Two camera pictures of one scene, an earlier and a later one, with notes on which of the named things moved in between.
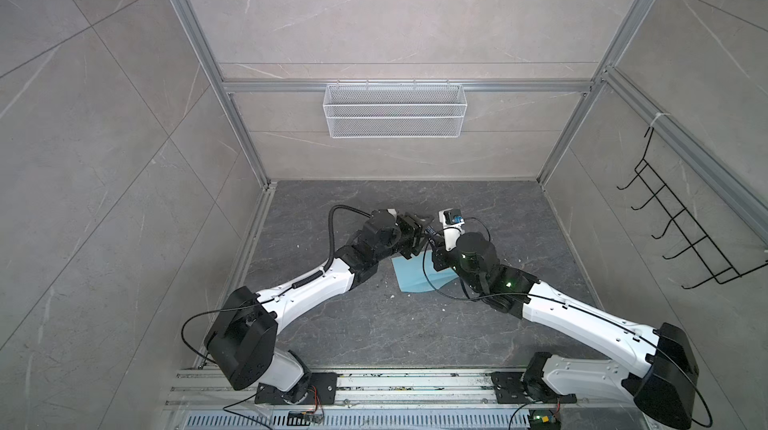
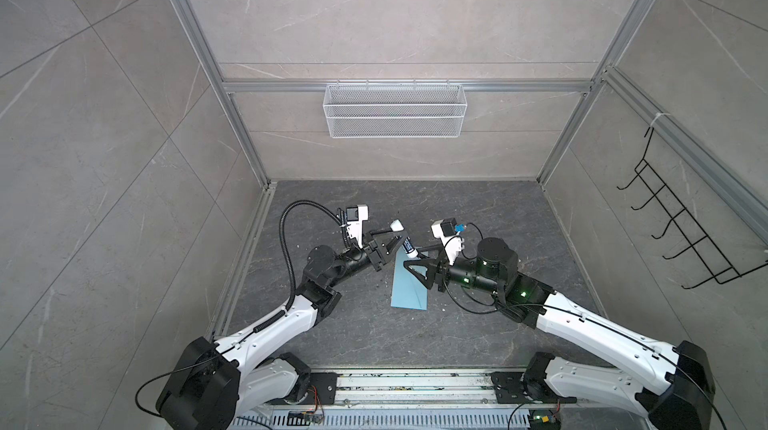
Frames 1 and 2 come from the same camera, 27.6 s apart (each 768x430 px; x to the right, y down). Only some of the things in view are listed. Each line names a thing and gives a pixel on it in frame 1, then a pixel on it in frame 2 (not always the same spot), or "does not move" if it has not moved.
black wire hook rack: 718,265 does not move
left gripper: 414,230 -> 376,252
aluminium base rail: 383,399 does not move
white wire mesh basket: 391,111 does not move
